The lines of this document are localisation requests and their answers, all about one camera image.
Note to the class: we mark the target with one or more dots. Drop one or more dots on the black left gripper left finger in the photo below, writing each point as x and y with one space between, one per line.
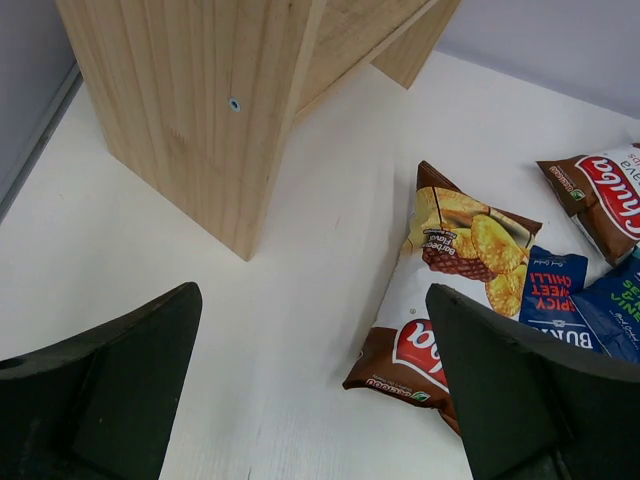
100 404

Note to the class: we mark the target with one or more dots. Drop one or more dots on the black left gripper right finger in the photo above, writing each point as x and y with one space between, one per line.
530 406

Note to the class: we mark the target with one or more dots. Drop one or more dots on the blue Burts spicy chilli bag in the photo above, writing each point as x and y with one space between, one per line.
547 303

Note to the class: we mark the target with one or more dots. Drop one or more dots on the brown Chuba cassava chips bag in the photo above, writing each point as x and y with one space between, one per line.
454 240

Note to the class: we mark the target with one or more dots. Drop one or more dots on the light wooden shelf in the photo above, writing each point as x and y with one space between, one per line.
198 98

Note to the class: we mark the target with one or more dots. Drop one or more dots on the blue Burts sea salt bag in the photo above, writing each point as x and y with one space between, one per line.
610 307

